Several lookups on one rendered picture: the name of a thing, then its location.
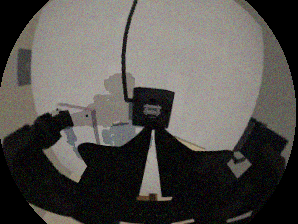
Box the tan flat rectangular block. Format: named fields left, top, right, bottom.
left=174, top=136, right=208, bottom=152

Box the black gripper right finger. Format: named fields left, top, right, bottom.
left=154, top=124, right=234, bottom=197

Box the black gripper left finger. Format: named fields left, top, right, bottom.
left=77, top=124, right=153, bottom=196

